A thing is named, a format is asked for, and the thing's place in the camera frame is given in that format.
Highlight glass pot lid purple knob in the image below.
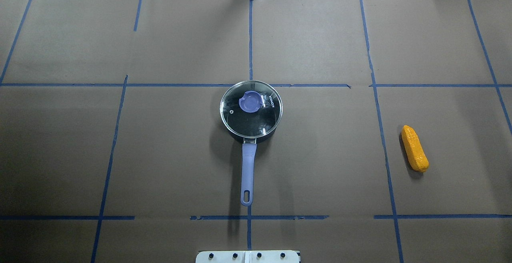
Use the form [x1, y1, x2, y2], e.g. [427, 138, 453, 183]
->
[219, 80, 284, 140]

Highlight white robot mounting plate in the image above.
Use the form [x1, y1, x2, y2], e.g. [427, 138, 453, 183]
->
[195, 250, 301, 263]

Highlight dark pot purple handle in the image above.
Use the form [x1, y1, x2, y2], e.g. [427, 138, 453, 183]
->
[220, 80, 283, 207]

